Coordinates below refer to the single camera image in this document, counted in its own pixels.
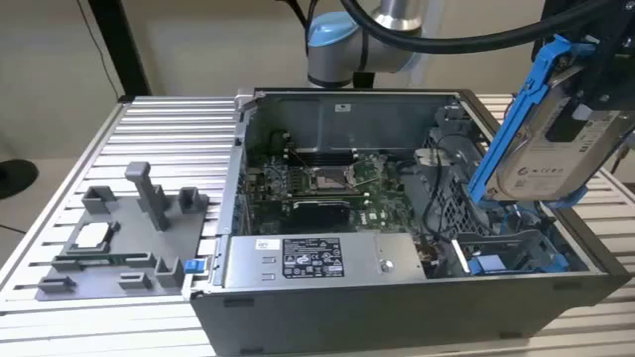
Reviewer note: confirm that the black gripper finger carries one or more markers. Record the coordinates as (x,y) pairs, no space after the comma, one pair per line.
(567,124)

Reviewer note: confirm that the hard disk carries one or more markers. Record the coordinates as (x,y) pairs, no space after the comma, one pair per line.
(545,167)

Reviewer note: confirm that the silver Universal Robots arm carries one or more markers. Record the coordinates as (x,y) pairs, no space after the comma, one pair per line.
(337,48)

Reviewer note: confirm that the blue disk carrier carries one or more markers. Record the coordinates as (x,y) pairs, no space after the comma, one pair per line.
(485,264)

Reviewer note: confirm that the grey perforated drive cage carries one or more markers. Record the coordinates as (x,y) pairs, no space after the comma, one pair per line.
(461,219)

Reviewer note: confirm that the green motherboard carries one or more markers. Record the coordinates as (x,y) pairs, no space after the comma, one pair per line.
(384,184)

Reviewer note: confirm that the CPU socket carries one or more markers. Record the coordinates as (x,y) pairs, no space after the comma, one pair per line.
(328,181)

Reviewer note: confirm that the black graphics card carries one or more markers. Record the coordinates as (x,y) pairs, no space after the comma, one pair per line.
(317,213)

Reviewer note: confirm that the black open PC case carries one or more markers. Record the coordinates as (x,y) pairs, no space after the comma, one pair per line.
(347,320)

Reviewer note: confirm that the silver power supply unit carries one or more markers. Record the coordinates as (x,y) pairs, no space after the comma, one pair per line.
(248,267)

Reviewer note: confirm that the blue case latch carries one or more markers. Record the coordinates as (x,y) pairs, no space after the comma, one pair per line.
(193,266)

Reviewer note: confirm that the grey parts rack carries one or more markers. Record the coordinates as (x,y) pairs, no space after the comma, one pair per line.
(128,238)

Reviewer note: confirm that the green RAM stick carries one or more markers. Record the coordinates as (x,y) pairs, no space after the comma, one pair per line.
(116,257)

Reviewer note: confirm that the silver CPU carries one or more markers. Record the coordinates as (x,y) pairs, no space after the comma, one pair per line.
(91,235)

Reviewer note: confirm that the black round stand base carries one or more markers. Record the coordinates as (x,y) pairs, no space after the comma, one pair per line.
(17,178)

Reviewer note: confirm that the black metal post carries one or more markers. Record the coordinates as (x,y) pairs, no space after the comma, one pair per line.
(124,44)

